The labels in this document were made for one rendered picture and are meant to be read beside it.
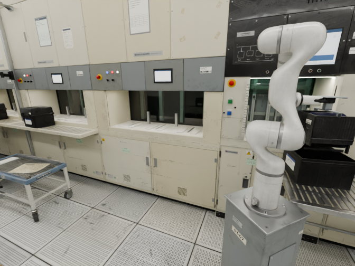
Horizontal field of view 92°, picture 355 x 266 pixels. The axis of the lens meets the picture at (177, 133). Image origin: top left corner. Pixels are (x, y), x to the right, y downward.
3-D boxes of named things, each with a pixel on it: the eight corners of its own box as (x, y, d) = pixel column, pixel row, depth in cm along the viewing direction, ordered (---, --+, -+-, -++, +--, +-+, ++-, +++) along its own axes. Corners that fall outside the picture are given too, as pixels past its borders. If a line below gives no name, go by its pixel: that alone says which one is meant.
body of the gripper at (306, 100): (292, 105, 109) (312, 105, 106) (299, 106, 99) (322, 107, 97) (294, 93, 107) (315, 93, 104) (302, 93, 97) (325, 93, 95)
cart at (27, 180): (-19, 202, 203) (-33, 165, 190) (29, 180, 250) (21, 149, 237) (36, 224, 171) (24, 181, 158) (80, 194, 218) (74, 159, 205)
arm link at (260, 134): (283, 180, 74) (293, 126, 67) (239, 169, 83) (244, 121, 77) (283, 168, 83) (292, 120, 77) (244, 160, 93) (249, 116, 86)
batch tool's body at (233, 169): (214, 219, 177) (229, -4, 123) (226, 175, 261) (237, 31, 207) (319, 249, 144) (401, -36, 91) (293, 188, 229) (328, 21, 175)
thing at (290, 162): (280, 164, 129) (284, 142, 124) (323, 168, 123) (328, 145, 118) (296, 184, 103) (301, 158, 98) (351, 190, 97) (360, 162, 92)
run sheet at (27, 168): (6, 173, 179) (5, 172, 178) (25, 163, 201) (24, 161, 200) (35, 173, 178) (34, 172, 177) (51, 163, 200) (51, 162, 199)
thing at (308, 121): (291, 140, 121) (300, 95, 112) (325, 142, 117) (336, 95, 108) (309, 153, 98) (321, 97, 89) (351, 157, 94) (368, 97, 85)
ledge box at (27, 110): (21, 126, 230) (17, 107, 223) (45, 122, 254) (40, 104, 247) (34, 129, 217) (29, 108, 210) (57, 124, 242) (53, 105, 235)
